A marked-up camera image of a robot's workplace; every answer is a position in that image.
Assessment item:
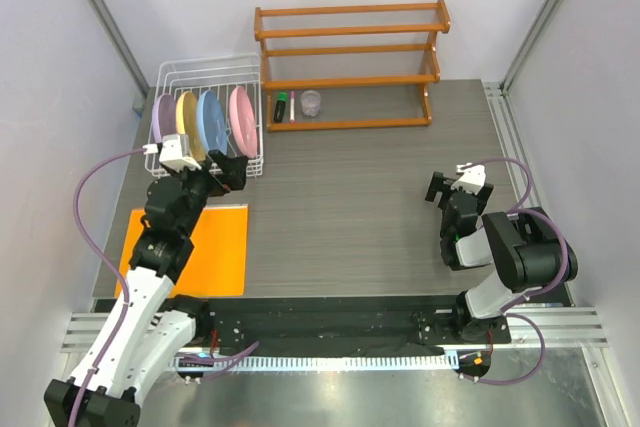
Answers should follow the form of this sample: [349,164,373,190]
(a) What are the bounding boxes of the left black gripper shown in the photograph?
[167,150,246,237]

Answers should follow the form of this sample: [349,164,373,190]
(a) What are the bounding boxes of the blue plate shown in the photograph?
[196,90,228,154]

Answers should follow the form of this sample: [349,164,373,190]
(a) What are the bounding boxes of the pink plate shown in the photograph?
[229,86,258,159]

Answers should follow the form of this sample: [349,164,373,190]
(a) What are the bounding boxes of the yellow plate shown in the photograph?
[175,92,205,162]

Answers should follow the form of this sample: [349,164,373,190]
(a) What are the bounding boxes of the purple plate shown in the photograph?
[151,94,176,143]

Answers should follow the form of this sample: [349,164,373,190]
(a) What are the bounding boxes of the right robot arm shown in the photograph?
[425,166,578,343]

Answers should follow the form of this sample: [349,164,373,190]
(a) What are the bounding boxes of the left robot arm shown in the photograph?
[44,150,248,426]

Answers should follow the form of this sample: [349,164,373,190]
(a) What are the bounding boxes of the wooden tiered shelf rack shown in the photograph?
[253,0,451,132]

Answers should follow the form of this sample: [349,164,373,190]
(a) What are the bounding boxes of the green black highlighter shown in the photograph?
[273,92,288,123]

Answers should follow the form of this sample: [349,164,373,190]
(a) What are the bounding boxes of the pink white marker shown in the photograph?
[289,90,296,124]

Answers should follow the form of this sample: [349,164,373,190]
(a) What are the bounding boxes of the orange mat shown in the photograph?
[114,203,250,299]

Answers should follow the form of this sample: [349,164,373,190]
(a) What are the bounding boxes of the clear plastic cup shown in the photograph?
[300,90,321,118]

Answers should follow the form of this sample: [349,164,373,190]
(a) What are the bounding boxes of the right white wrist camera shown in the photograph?
[452,163,486,194]

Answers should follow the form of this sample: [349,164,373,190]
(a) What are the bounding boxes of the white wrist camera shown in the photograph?
[142,134,202,172]
[452,163,486,194]

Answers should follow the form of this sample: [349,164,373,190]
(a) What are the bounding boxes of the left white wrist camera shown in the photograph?
[142,134,202,172]

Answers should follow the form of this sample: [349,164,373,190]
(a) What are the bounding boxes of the white wire dish rack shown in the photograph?
[153,54,264,177]

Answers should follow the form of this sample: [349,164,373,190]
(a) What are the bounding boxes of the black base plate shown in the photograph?
[92,295,572,359]

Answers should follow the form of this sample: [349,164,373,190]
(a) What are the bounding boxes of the white slotted cable duct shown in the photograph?
[172,353,460,374]

